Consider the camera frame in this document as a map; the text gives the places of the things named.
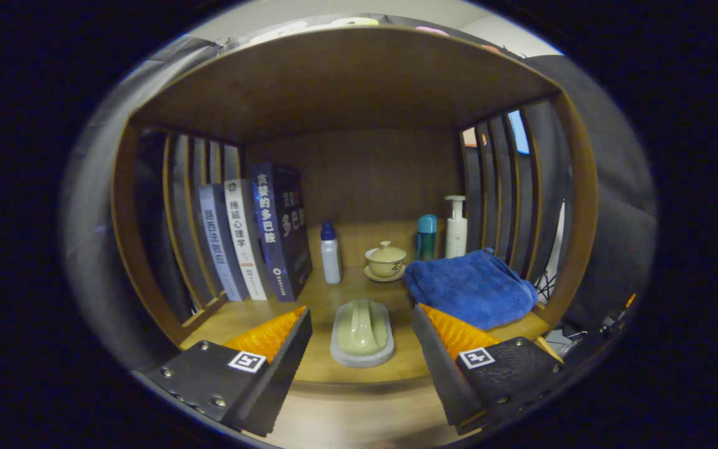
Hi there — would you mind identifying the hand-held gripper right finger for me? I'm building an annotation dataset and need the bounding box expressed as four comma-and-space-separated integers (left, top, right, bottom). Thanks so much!
412, 304, 568, 436

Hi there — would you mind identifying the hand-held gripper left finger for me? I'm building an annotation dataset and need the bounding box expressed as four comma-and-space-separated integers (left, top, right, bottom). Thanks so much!
141, 306, 314, 437

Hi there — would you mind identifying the green scrubbing brush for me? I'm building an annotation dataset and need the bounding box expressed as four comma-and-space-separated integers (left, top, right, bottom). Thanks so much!
330, 299, 395, 368

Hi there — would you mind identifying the wooden countertop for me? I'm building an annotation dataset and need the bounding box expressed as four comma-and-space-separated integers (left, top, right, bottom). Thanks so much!
178, 218, 553, 384

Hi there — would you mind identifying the wooden cabinet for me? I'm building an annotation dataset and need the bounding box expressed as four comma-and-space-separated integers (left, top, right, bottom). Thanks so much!
110, 25, 600, 384

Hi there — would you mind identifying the folded blue towel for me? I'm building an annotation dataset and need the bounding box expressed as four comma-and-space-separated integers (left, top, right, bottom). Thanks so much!
404, 248, 539, 331

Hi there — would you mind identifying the beige lidded teacup with saucer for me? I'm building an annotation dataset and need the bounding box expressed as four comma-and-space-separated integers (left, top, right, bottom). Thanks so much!
364, 241, 408, 283

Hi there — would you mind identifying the small white blue-capped bottle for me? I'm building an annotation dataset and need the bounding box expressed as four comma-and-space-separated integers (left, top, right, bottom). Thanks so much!
320, 221, 342, 285

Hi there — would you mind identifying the teal bottle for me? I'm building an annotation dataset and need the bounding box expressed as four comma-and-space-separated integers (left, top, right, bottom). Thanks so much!
417, 215, 438, 261

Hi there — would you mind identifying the white book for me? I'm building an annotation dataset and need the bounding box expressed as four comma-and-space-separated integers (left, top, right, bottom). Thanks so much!
224, 179, 269, 301

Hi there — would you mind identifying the dark blue book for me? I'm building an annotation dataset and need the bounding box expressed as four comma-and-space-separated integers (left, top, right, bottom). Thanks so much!
251, 162, 314, 303

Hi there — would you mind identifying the white pump bottle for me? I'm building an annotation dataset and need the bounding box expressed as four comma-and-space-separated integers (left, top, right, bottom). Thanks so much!
444, 195, 468, 259

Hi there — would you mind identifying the pale blue book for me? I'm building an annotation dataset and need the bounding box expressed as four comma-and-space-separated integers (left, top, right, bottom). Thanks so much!
197, 183, 244, 302

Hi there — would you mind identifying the black tripod stand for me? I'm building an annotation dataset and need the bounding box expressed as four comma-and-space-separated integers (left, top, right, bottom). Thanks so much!
537, 200, 567, 306

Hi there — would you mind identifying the black clamp with orange tip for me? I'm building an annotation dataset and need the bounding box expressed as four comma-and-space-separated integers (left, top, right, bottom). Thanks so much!
596, 293, 637, 332

